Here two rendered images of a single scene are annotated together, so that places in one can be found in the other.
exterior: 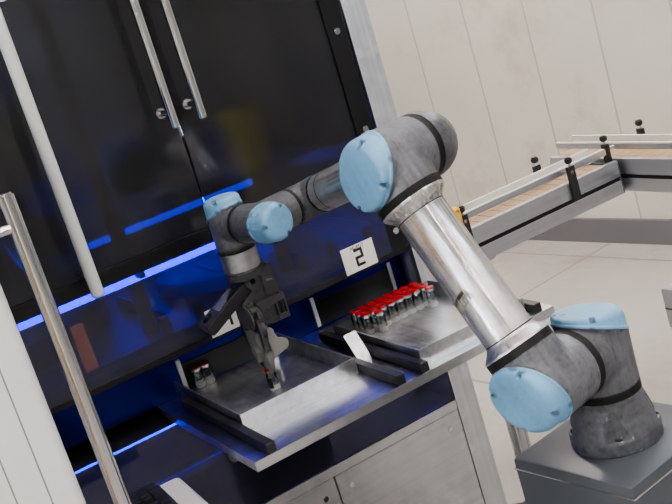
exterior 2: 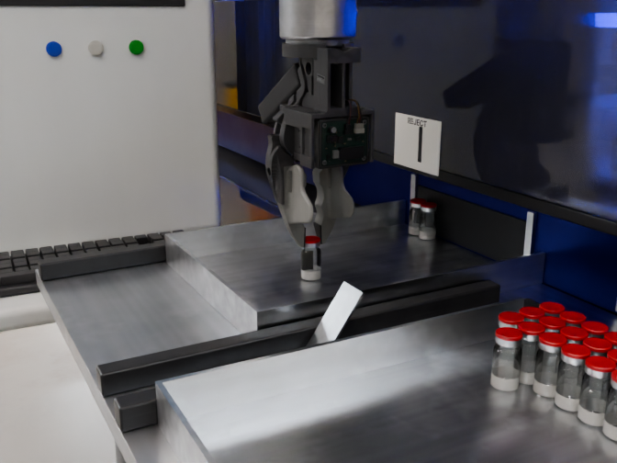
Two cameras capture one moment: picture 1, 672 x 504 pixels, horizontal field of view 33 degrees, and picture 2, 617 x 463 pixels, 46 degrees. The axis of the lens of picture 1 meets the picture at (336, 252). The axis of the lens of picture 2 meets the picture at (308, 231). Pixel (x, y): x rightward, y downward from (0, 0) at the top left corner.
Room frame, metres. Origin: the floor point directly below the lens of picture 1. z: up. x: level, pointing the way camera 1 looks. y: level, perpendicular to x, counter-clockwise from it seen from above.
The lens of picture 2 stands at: (2.09, -0.56, 1.17)
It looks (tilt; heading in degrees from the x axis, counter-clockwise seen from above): 17 degrees down; 88
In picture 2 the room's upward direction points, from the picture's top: straight up
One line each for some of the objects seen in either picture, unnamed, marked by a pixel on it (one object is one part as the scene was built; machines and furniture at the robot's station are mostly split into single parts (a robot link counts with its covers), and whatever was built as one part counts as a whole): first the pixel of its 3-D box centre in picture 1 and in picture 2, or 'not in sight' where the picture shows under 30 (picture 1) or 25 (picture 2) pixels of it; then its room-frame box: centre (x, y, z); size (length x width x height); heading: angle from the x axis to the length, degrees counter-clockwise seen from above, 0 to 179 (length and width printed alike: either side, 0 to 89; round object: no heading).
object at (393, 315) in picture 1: (397, 309); (584, 384); (2.31, -0.09, 0.90); 0.18 x 0.02 x 0.05; 116
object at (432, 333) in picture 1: (425, 319); (464, 432); (2.21, -0.14, 0.90); 0.34 x 0.26 x 0.04; 26
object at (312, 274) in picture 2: (272, 379); (310, 259); (2.12, 0.20, 0.90); 0.02 x 0.02 x 0.04
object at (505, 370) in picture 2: (381, 321); (507, 359); (2.26, -0.05, 0.90); 0.02 x 0.02 x 0.05
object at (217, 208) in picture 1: (229, 223); not in sight; (2.12, 0.18, 1.23); 0.09 x 0.08 x 0.11; 39
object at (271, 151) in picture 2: (259, 331); (289, 161); (2.09, 0.19, 1.01); 0.05 x 0.02 x 0.09; 26
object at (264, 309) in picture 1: (256, 296); (321, 105); (2.13, 0.18, 1.07); 0.09 x 0.08 x 0.12; 116
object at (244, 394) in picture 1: (262, 377); (347, 257); (2.16, 0.22, 0.90); 0.34 x 0.26 x 0.04; 26
